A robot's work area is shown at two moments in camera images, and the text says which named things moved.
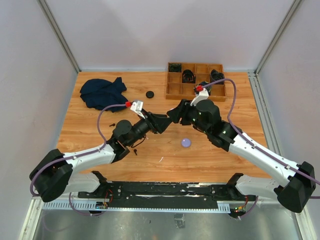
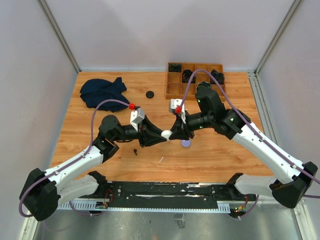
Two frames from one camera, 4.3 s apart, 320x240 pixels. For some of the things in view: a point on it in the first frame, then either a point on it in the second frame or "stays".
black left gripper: (164, 122) → (143, 134)
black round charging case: (149, 94) stays
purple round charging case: (186, 142) stays
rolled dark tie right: (215, 76) stays
